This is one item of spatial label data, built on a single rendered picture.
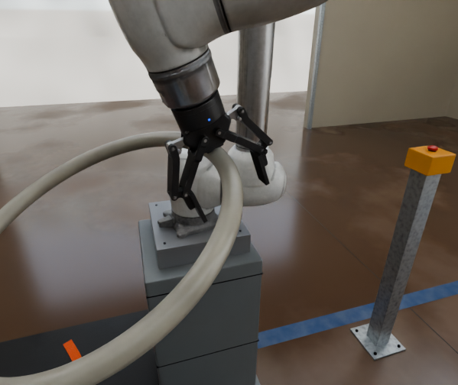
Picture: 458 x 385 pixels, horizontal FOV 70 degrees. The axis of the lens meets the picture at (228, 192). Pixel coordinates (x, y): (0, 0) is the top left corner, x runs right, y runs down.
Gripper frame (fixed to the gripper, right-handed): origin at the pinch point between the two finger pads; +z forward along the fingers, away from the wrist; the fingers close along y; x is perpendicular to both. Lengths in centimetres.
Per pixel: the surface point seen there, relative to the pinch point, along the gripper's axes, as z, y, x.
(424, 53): 248, -506, -349
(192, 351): 76, 31, -23
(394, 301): 124, -59, -13
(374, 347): 150, -43, -10
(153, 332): -10.1, 18.8, 23.7
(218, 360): 88, 25, -21
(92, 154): -10.2, 18.9, -21.7
